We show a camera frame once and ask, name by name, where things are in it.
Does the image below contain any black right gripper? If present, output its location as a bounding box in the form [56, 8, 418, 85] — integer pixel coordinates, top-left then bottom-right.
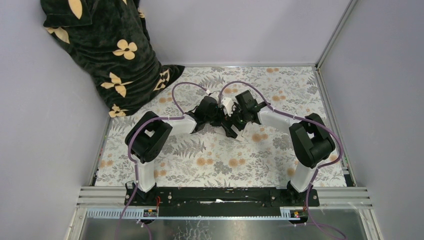
[220, 102, 249, 139]

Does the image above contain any white cardboard paper box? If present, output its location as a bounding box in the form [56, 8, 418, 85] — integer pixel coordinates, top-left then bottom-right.
[215, 98, 243, 139]

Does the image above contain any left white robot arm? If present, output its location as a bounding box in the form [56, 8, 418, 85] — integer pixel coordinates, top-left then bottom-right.
[125, 96, 234, 206]

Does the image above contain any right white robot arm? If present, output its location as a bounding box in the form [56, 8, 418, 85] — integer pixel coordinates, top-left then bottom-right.
[219, 90, 336, 206]

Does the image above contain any floral patterned table cloth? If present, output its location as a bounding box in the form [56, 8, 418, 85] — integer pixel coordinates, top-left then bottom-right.
[94, 66, 327, 187]

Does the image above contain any black floral plush blanket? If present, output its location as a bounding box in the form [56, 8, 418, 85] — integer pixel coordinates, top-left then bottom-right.
[40, 0, 185, 118]

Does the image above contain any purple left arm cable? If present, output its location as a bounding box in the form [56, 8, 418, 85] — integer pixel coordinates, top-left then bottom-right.
[119, 81, 213, 220]

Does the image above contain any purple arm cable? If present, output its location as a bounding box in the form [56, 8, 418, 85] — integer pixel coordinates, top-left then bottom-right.
[217, 80, 346, 230]
[119, 81, 213, 220]

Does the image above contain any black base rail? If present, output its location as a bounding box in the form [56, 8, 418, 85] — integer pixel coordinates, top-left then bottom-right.
[124, 186, 320, 207]

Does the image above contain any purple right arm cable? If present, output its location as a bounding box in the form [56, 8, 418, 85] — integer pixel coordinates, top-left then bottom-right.
[217, 80, 346, 230]

